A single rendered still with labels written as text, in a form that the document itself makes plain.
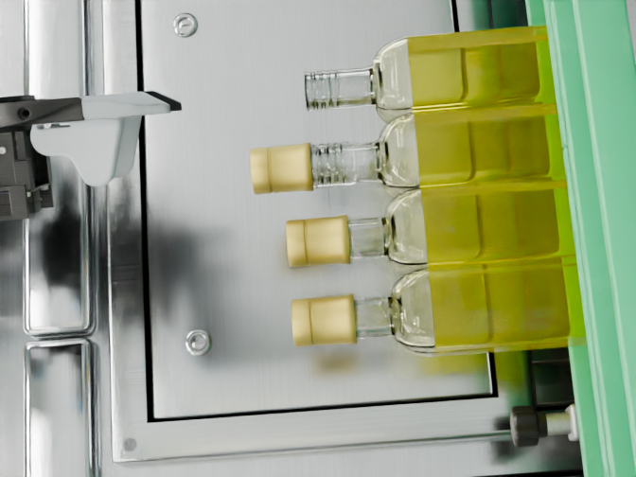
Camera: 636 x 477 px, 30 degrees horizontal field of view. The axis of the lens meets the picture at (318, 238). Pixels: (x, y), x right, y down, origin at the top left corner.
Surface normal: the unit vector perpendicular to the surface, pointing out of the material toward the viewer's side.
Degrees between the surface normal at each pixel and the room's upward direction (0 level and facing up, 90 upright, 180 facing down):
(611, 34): 90
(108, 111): 100
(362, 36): 90
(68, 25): 90
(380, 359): 90
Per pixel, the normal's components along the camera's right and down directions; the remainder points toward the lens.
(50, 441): -0.05, -0.25
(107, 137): -0.19, 0.15
